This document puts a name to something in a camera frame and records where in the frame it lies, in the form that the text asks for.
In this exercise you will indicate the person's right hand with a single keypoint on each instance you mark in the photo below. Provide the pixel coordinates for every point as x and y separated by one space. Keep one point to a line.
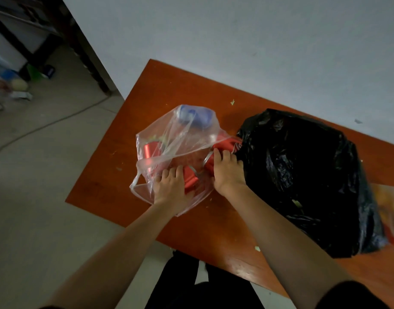
229 176

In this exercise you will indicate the person's left hand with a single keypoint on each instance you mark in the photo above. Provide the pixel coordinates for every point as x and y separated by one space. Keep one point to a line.
171 189

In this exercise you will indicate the person's right middle finger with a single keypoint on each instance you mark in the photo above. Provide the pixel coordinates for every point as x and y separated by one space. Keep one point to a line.
226 157

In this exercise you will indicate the person's left fingers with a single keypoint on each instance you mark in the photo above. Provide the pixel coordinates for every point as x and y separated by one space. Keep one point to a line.
172 173

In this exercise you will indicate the person's right little finger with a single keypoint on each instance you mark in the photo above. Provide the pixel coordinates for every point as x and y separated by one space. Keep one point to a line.
240 165

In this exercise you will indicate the red drink can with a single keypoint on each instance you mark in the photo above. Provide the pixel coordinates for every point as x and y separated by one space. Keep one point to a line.
225 145
151 149
190 180

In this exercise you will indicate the clear plastic bag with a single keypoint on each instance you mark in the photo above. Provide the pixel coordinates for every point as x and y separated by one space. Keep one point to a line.
174 138

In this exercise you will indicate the person's left forearm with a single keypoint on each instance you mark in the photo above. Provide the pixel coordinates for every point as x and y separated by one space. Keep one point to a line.
119 254

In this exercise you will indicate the person's right forearm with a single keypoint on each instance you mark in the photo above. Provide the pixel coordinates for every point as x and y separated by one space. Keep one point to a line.
280 234

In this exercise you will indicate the blue drink can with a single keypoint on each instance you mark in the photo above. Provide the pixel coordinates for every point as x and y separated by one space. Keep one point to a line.
198 115

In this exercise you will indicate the black garbage bag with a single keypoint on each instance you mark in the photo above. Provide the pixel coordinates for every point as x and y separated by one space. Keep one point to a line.
306 176

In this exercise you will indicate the person's black trousers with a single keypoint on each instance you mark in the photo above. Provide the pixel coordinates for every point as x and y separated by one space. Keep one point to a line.
197 289

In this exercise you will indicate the dark blue container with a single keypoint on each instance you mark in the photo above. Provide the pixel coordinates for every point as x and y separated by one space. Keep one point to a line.
50 71

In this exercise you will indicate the orange tinted plastic bag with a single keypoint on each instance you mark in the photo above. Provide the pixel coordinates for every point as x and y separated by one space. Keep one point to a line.
393 212

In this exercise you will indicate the white small box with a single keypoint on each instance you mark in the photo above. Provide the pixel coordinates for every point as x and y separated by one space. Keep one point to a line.
22 95

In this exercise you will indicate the green plastic container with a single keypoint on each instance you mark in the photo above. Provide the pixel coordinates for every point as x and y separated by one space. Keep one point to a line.
35 73

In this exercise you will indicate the person's black sleeve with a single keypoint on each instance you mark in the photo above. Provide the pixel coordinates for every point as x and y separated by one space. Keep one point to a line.
351 297

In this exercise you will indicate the pale yellow round object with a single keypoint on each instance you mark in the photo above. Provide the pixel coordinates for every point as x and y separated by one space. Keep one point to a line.
20 84

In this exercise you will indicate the black metal rack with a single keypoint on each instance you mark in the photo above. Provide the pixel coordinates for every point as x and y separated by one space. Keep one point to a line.
10 32

